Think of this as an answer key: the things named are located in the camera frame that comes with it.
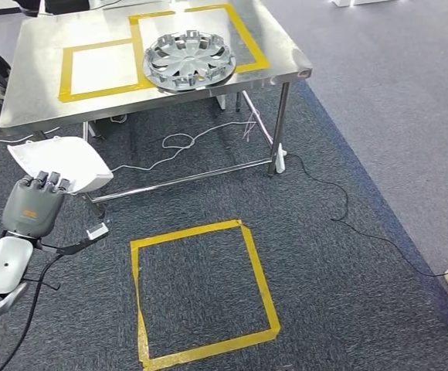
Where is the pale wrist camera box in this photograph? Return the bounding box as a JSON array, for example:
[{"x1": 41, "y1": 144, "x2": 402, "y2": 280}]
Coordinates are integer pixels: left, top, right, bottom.
[{"x1": 86, "y1": 223, "x2": 109, "y2": 242}]

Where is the white cable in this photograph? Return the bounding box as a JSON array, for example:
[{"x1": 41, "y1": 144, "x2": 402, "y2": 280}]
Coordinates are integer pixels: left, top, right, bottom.
[
  {"x1": 109, "y1": 110, "x2": 262, "y2": 174},
  {"x1": 0, "y1": 127, "x2": 60, "y2": 145}
]

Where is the white plastic panel part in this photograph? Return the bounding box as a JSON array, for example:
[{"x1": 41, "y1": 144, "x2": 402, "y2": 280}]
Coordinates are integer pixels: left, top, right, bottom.
[{"x1": 7, "y1": 135, "x2": 115, "y2": 196}]

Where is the black floor cable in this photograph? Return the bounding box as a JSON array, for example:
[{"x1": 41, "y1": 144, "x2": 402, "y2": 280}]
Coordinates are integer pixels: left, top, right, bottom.
[{"x1": 287, "y1": 152, "x2": 448, "y2": 278}]

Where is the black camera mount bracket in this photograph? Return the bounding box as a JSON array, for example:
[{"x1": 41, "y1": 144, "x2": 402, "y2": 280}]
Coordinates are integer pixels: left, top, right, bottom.
[{"x1": 36, "y1": 230, "x2": 109, "y2": 257}]

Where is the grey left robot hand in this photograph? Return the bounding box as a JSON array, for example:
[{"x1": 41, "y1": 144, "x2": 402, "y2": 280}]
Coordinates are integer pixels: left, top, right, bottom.
[{"x1": 2, "y1": 171, "x2": 71, "y2": 240}]

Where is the white power strip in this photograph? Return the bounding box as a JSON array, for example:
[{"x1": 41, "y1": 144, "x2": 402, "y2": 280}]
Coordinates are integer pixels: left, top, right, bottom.
[{"x1": 274, "y1": 143, "x2": 287, "y2": 175}]

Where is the yellow floor tape square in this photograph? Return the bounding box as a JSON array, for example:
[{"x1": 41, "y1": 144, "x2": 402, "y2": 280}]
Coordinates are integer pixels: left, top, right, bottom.
[{"x1": 130, "y1": 219, "x2": 282, "y2": 371}]

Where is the stainless steel workbench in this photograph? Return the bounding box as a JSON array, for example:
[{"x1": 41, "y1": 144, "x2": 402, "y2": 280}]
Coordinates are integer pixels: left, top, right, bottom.
[{"x1": 0, "y1": 0, "x2": 314, "y2": 220}]

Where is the silver wheel hubcap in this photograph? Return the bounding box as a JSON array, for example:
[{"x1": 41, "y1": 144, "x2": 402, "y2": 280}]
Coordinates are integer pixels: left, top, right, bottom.
[{"x1": 143, "y1": 29, "x2": 237, "y2": 94}]

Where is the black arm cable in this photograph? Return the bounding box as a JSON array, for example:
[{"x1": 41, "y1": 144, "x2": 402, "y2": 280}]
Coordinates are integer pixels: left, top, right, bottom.
[{"x1": 0, "y1": 254, "x2": 64, "y2": 371}]

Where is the black carrying case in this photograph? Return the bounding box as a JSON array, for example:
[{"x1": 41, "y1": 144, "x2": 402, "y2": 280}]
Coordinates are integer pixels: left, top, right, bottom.
[{"x1": 44, "y1": 0, "x2": 91, "y2": 15}]

